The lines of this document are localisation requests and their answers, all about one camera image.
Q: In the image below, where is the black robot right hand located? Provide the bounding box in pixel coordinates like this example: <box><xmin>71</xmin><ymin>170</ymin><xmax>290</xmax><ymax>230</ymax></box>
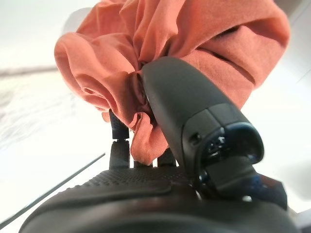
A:
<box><xmin>18</xmin><ymin>56</ymin><xmax>301</xmax><ymax>233</ymax></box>

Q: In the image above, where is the orange garment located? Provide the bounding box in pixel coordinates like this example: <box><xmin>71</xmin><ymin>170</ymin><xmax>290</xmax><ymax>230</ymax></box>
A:
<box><xmin>53</xmin><ymin>0</ymin><xmax>291</xmax><ymax>166</ymax></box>

